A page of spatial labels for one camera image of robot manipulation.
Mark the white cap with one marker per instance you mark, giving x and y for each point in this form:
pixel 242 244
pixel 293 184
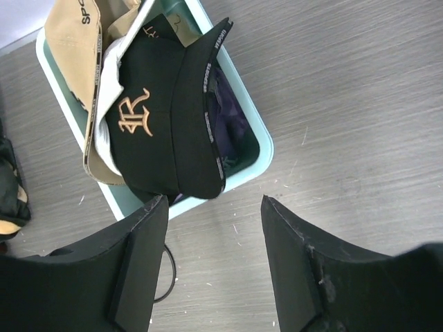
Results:
pixel 107 103

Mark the black floral fleece blanket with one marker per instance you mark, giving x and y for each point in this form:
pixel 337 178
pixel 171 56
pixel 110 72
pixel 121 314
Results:
pixel 15 212

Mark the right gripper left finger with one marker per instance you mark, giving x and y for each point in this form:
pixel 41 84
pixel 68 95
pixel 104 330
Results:
pixel 104 282

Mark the black cap gold logo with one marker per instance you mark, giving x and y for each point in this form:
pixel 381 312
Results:
pixel 161 137

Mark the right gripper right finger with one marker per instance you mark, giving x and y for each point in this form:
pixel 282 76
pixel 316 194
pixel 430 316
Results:
pixel 323 283

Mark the tan cap black logo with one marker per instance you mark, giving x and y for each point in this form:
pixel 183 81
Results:
pixel 77 33

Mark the purple cap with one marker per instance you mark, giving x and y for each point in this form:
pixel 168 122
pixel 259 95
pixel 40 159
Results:
pixel 228 124

